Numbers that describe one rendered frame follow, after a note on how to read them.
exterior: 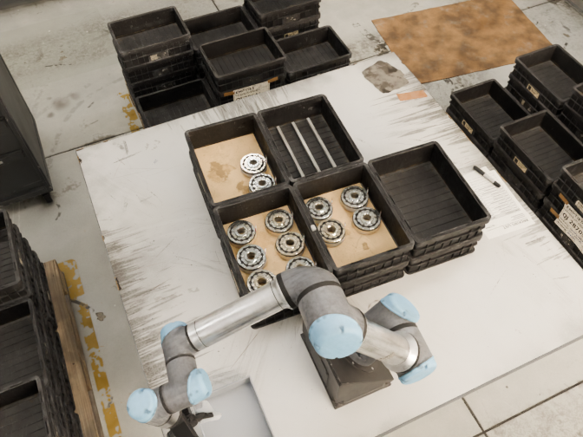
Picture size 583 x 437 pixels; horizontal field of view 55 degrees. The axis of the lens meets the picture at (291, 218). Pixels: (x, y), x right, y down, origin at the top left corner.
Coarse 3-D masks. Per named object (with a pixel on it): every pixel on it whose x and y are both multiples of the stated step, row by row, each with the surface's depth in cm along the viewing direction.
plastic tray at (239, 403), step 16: (240, 384) 185; (208, 400) 183; (224, 400) 183; (240, 400) 183; (256, 400) 183; (224, 416) 180; (240, 416) 180; (256, 416) 180; (208, 432) 177; (224, 432) 177; (240, 432) 177; (256, 432) 177; (272, 432) 172
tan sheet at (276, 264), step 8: (280, 208) 211; (288, 208) 211; (256, 216) 209; (264, 216) 209; (256, 224) 207; (264, 224) 207; (256, 232) 205; (264, 232) 205; (256, 240) 203; (264, 240) 203; (272, 240) 203; (232, 248) 201; (264, 248) 201; (272, 248) 201; (272, 256) 199; (304, 256) 199; (272, 264) 197; (280, 264) 197; (272, 272) 196
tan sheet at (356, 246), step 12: (336, 192) 216; (336, 204) 212; (336, 216) 209; (348, 216) 209; (348, 228) 206; (384, 228) 206; (348, 240) 203; (360, 240) 203; (372, 240) 203; (384, 240) 203; (336, 252) 200; (348, 252) 200; (360, 252) 200; (372, 252) 200; (336, 264) 197
